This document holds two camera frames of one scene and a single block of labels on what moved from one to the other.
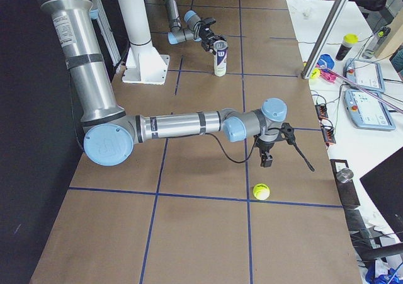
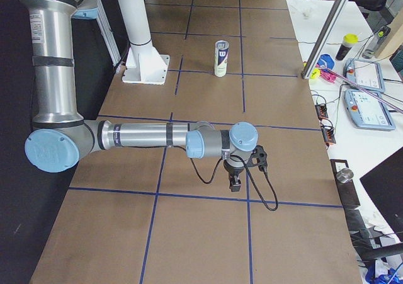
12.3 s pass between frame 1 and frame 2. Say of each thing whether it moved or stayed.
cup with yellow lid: stayed
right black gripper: moved
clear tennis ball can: stayed
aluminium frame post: stayed
